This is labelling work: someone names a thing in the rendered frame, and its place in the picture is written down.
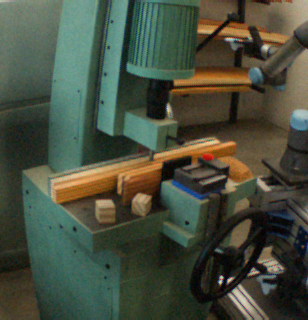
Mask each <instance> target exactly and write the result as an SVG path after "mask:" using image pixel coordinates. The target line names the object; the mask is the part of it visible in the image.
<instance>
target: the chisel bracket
mask: <svg viewBox="0 0 308 320"><path fill-rule="evenodd" d="M146 113H147V108H136V109H130V110H126V112H125V118H124V124H123V135H125V136H126V137H128V138H130V139H133V140H135V141H137V142H139V143H141V144H143V145H144V146H146V147H147V148H149V149H150V150H153V151H155V152H157V151H161V150H165V149H169V148H173V147H175V141H173V140H170V139H166V136H167V135H169V136H172V137H175V138H176V133H177V125H178V123H177V122H176V121H174V120H172V119H170V118H168V117H165V118H164V119H152V118H148V116H146Z"/></svg>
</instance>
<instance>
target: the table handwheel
mask: <svg viewBox="0 0 308 320"><path fill-rule="evenodd" d="M249 218H256V220H258V223H259V226H258V227H257V228H256V229H255V231H254V232H253V233H252V234H251V235H250V236H249V237H248V238H247V239H246V240H245V241H244V242H243V243H242V244H241V245H240V246H239V247H235V246H234V245H232V246H229V247H225V245H222V244H221V242H222V241H223V239H224V238H225V236H227V235H228V234H229V233H230V231H231V230H233V229H234V228H236V226H237V225H238V224H240V223H241V222H242V221H244V220H247V219H249ZM268 229H269V226H268V219H267V216H266V214H265V212H264V211H263V210H262V209H260V208H258V207H249V208H245V209H243V210H241V211H239V212H237V213H236V214H234V215H232V216H231V217H230V218H229V219H228V220H226V221H225V223H224V224H222V225H221V226H220V227H219V228H218V230H217V231H216V232H215V233H214V234H213V235H212V237H210V238H209V240H208V242H207V243H206V245H205V247H204V240H203V241H202V242H200V243H197V244H195V245H197V246H199V247H200V248H202V251H201V252H200V254H199V256H198V258H197V259H196V262H195V263H194V266H193V269H192V272H191V275H190V291H191V293H192V295H193V297H194V298H196V300H199V301H202V302H212V301H215V300H217V299H220V298H222V297H224V296H225V295H228V294H229V292H231V291H233V289H234V288H236V287H237V286H238V285H239V284H240V283H241V282H243V280H244V279H245V278H246V277H247V276H248V275H249V272H250V271H251V270H252V269H253V267H252V266H251V265H250V264H251V262H252V261H256V262H257V260H258V259H259V257H260V255H261V253H262V251H263V249H264V246H265V243H266V239H267V234H268ZM258 234H259V236H258V239H257V242H256V245H255V247H254V250H253V253H252V255H251V257H250V258H249V260H248V261H247V263H246V264H245V265H244V267H243V269H242V270H241V271H240V272H239V273H238V274H237V276H236V277H235V278H233V279H232V280H231V281H230V282H229V283H228V284H227V282H228V280H229V277H230V274H231V271H232V270H235V269H237V268H238V267H240V266H241V264H242V263H243V260H244V258H245V253H244V250H245V248H246V247H247V246H248V245H249V244H250V243H251V241H252V240H253V239H254V238H255V237H256V236H257V235H258ZM203 247H204V248H203ZM211 257H214V258H216V257H217V258H219V263H220V265H222V266H224V267H226V271H225V274H224V276H223V279H222V282H221V286H220V289H219V290H217V291H216V292H213V293H204V292H203V291H202V288H201V282H202V276H203V272H204V270H205V268H206V266H207V263H208V262H209V260H210V258H211ZM226 284H227V285H226Z"/></svg>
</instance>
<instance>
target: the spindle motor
mask: <svg viewBox="0 0 308 320"><path fill-rule="evenodd" d="M200 1H201V0H136V1H135V8H134V16H133V25H132V31H131V35H130V44H129V55H128V63H127V72H130V73H132V74H134V75H139V76H141V77H145V78H154V79H162V80H186V79H190V78H193V77H194V75H195V73H194V69H195V68H194V67H195V63H196V60H195V57H196V51H197V48H196V45H197V40H198V38H197V34H198V24H199V14H200V12H199V9H200Z"/></svg>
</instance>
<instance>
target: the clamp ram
mask: <svg viewBox="0 0 308 320"><path fill-rule="evenodd" d="M191 163H192V156H190V155H186V156H182V157H178V158H175V159H172V160H168V161H164V162H162V168H161V183H162V181H168V180H172V179H174V177H175V169H177V168H180V167H188V166H191Z"/></svg>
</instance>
